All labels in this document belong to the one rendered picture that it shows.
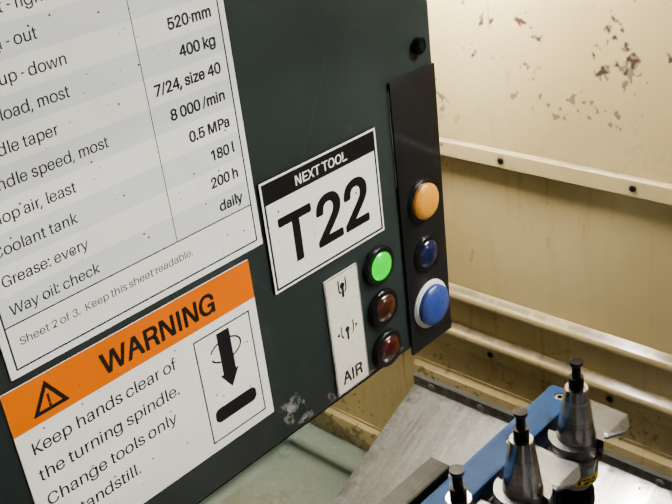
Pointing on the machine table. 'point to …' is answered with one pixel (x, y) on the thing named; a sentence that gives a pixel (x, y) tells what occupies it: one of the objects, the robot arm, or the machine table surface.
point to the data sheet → (113, 164)
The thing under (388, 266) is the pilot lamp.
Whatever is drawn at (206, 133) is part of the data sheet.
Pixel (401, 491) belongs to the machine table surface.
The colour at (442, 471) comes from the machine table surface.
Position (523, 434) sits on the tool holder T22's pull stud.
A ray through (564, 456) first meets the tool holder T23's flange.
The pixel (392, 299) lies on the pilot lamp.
